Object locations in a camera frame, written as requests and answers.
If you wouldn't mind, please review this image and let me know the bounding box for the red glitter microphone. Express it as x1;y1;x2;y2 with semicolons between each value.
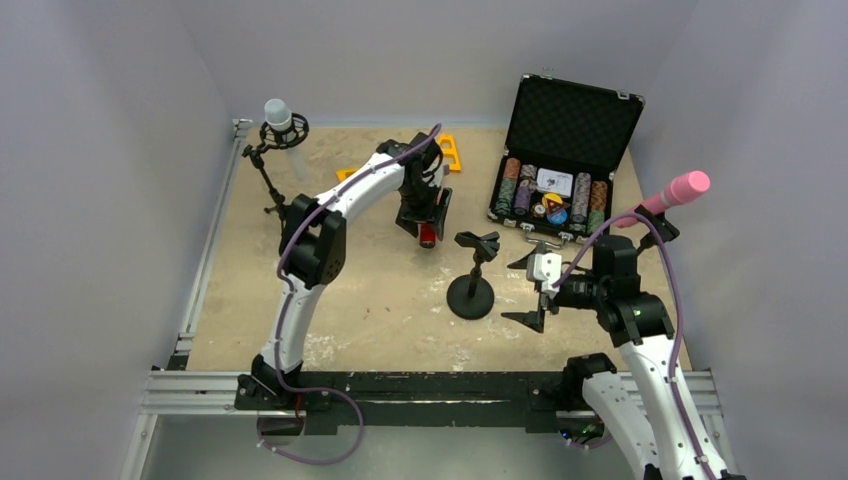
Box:
418;224;438;249

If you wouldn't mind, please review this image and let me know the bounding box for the black round-base clip stand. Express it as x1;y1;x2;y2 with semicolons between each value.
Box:
634;206;680;255

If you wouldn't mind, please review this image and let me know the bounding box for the pink microphone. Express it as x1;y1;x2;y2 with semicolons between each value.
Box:
629;170;711;216

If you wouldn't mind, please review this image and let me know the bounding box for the black tripod shock-mount stand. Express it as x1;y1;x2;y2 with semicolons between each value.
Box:
241;112;311;223

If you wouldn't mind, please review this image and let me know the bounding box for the white microphone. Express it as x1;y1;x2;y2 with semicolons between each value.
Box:
264;98;310;180

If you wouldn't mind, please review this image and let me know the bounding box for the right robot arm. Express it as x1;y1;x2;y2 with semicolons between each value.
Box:
506;235;739;479

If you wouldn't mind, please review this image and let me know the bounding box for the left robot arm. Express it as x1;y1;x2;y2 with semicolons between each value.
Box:
239;128;452;399

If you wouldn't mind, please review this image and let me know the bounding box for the yellow triangle block rear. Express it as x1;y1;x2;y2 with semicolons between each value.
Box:
437;134;462;174

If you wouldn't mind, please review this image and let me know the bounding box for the yellow triangle block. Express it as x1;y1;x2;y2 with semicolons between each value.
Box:
336;168;359;183
437;134;462;174

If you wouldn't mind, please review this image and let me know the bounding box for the yellow triangle block left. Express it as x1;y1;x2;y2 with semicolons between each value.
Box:
336;168;359;183

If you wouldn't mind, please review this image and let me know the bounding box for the white card deck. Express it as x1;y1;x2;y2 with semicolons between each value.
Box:
535;168;574;198

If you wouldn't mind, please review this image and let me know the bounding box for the black poker chip case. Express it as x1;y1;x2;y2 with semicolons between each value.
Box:
486;74;645;246

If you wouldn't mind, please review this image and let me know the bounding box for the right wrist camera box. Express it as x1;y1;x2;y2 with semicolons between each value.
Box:
525;253;562;298

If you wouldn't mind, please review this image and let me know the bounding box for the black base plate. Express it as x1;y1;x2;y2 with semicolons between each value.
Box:
234;372;605;443

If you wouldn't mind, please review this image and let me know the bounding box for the purple cable loop front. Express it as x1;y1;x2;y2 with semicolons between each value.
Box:
256;388;367;468

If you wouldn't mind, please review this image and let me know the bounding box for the aluminium frame rail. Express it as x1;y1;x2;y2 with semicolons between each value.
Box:
119;118;254;480

